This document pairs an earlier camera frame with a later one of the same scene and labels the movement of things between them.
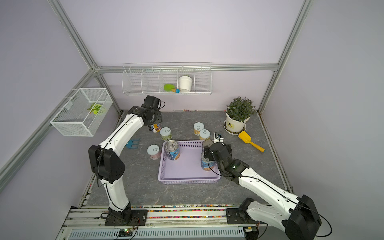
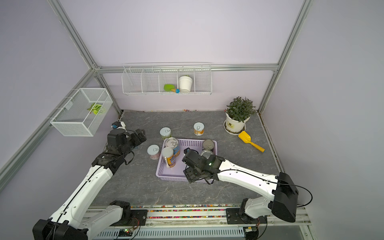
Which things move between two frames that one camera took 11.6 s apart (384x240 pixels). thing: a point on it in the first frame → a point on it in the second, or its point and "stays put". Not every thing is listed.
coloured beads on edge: x=209 y=206 stays put
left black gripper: x=159 y=119 → x=142 y=136
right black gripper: x=210 y=156 → x=188 y=174
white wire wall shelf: x=167 y=78 stays put
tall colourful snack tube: x=157 y=128 → x=168 y=152
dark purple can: x=206 y=143 stays put
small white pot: x=185 y=83 stays put
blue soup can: x=171 y=148 stays put
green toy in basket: x=94 y=108 stays put
